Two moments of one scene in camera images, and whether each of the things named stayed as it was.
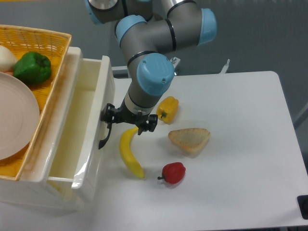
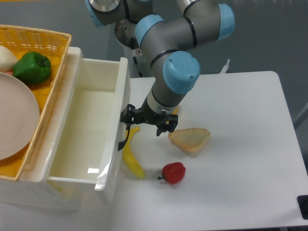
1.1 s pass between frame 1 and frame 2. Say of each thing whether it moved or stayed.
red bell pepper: stayed
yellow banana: stayed
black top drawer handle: moved
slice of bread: stayed
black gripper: moved
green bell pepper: stayed
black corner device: stayed
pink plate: stayed
